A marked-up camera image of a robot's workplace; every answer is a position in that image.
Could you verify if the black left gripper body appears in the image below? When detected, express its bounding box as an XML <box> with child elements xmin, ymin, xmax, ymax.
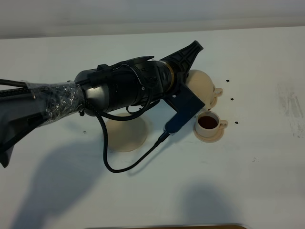
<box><xmin>152</xmin><ymin>60</ymin><xmax>188</xmax><ymax>95</ymax></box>

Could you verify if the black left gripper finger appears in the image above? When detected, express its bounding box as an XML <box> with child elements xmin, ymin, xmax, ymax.
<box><xmin>161</xmin><ymin>41</ymin><xmax>203</xmax><ymax>74</ymax></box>

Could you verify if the beige teapot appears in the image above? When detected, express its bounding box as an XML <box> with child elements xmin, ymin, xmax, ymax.
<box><xmin>185</xmin><ymin>70</ymin><xmax>214</xmax><ymax>110</ymax></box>

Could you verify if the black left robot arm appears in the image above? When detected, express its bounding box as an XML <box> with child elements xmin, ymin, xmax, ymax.
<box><xmin>0</xmin><ymin>41</ymin><xmax>205</xmax><ymax>168</ymax></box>

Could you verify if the beige teapot saucer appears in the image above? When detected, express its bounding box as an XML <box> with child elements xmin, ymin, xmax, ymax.
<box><xmin>105</xmin><ymin>117</ymin><xmax>149</xmax><ymax>152</ymax></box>

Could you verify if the beige far teacup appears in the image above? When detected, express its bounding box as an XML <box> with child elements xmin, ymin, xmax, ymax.
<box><xmin>214</xmin><ymin>88</ymin><xmax>223</xmax><ymax>97</ymax></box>

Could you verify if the beige teacup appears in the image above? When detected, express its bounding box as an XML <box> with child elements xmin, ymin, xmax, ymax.
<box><xmin>194</xmin><ymin>111</ymin><xmax>228</xmax><ymax>138</ymax></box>
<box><xmin>214</xmin><ymin>88</ymin><xmax>223</xmax><ymax>97</ymax></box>

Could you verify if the beige far saucer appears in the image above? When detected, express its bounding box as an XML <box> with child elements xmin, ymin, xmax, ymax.
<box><xmin>210</xmin><ymin>97</ymin><xmax>218</xmax><ymax>109</ymax></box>

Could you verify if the beige near teacup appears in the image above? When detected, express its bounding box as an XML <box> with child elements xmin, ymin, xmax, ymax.
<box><xmin>194</xmin><ymin>111</ymin><xmax>228</xmax><ymax>138</ymax></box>

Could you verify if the beige near saucer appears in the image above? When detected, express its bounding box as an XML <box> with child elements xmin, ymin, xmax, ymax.
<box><xmin>193</xmin><ymin>128</ymin><xmax>224</xmax><ymax>143</ymax></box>

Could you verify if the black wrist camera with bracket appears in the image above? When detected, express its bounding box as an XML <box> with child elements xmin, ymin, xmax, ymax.
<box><xmin>164</xmin><ymin>83</ymin><xmax>205</xmax><ymax>135</ymax></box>

